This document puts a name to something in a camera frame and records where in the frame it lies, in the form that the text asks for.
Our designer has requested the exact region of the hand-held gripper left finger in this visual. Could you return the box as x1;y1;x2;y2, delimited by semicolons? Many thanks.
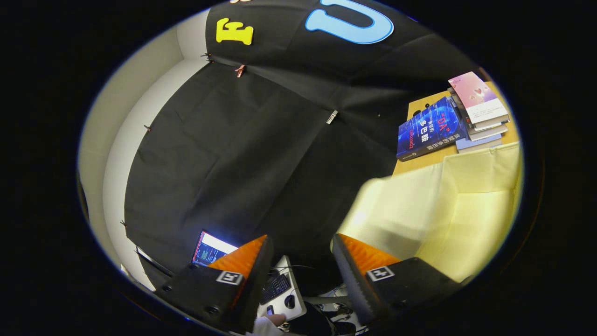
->
156;235;274;334

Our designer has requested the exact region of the light blue book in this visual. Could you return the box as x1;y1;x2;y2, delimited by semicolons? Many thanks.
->
455;134;503;154

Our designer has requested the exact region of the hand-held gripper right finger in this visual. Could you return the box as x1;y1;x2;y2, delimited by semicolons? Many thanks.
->
332;233;467;327

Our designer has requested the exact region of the dark blue book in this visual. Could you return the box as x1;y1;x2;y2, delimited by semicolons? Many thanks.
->
396;97;467;162

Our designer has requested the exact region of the pink cover book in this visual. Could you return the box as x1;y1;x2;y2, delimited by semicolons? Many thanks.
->
448;71;510;125

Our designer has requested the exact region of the black keyboard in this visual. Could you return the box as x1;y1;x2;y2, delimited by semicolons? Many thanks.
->
260;273;292;305

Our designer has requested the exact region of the white side desk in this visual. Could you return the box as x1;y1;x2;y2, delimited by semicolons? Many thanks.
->
257;255;307;322

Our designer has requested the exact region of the cream fabric storage box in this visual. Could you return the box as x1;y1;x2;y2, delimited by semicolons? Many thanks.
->
337;142;522;283

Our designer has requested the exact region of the grey book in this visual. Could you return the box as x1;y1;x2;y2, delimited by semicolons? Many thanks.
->
450;89;509;141

